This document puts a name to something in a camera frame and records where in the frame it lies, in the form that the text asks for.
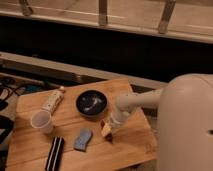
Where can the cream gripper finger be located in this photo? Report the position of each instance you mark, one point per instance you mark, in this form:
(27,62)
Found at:
(106,130)

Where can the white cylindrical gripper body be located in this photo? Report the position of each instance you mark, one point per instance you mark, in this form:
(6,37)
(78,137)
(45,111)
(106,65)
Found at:
(118,118)

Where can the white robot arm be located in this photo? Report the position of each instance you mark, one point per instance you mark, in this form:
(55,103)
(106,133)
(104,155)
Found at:
(184,122)

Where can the blue sponge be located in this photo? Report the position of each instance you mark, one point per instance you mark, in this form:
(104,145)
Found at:
(82,140)

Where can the black round bowl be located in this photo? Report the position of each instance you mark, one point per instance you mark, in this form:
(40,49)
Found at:
(91,103)

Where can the white patterned bottle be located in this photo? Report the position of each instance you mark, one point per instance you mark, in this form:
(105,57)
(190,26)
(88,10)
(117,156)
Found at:
(54,100)

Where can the clear plastic cup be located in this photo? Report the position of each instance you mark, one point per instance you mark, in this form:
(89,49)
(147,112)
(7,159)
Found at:
(42,121)

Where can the metal railing post middle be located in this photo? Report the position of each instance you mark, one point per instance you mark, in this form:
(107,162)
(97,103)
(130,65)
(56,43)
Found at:
(102,12)

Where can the metal railing post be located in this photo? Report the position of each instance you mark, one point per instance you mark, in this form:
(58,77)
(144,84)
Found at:
(102,12)
(166,15)

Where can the metal railing post right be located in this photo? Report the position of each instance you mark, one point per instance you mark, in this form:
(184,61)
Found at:
(166,15)

